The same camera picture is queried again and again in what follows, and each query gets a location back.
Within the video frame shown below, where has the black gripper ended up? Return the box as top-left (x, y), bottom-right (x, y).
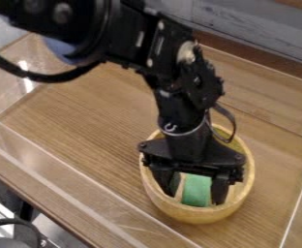
top-left (138, 126), bottom-right (246, 205)

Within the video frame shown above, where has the green rectangular block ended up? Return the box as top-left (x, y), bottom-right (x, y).
top-left (170, 172), bottom-right (212, 207)

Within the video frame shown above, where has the brown wooden bowl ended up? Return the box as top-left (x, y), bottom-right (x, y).
top-left (140, 136), bottom-right (256, 225)

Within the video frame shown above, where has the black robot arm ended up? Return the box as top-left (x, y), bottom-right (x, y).
top-left (0, 0), bottom-right (245, 204)

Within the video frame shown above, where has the clear acrylic tray wall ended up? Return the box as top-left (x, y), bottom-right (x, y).
top-left (0, 36), bottom-right (302, 248)

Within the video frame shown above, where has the black cable bottom left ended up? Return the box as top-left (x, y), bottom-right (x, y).
top-left (0, 218), bottom-right (42, 248)

